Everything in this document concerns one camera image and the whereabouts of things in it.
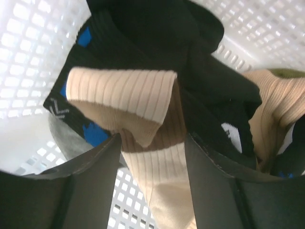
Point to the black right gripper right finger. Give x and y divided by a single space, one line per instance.
220 200

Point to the white plastic laundry basket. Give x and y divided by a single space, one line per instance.
35 39

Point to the black sock with label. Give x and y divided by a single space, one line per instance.
290 159

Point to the black blue patterned sock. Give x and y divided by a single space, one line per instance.
161 35

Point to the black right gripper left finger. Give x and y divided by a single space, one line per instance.
76 194

